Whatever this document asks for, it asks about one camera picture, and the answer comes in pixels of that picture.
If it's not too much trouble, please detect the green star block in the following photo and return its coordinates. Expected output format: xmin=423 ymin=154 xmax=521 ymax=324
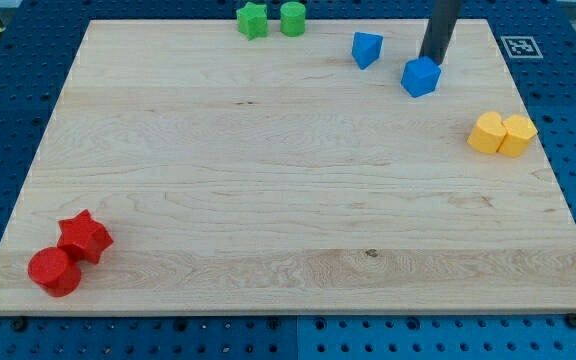
xmin=236 ymin=2 xmax=268 ymax=40

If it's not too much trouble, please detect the blue cube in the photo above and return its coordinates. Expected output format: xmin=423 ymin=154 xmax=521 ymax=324
xmin=401 ymin=56 xmax=441 ymax=98

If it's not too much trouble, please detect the fiducial marker tag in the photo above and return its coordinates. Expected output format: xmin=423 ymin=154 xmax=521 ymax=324
xmin=501 ymin=35 xmax=543 ymax=59

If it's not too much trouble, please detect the wooden board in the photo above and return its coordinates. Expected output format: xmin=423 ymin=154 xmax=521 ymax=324
xmin=0 ymin=19 xmax=576 ymax=317

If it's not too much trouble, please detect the green cylinder block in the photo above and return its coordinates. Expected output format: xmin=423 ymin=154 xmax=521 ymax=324
xmin=280 ymin=1 xmax=306 ymax=37

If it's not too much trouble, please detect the red cylinder block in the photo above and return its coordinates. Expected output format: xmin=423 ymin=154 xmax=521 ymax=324
xmin=27 ymin=247 xmax=81 ymax=297

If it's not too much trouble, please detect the yellow heart block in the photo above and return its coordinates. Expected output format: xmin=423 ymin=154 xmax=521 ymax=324
xmin=467 ymin=111 xmax=507 ymax=154

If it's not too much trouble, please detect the yellow hexagon block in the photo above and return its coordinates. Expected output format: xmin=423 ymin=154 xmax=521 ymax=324
xmin=497 ymin=115 xmax=538 ymax=157

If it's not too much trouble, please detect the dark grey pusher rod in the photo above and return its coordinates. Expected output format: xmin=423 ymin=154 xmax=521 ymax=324
xmin=419 ymin=0 xmax=464 ymax=65

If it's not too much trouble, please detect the blue triangular prism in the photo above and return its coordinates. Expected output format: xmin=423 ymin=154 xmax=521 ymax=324
xmin=351 ymin=32 xmax=383 ymax=69

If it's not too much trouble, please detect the red star block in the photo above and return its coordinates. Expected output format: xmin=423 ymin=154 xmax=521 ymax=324
xmin=57 ymin=209 xmax=113 ymax=264

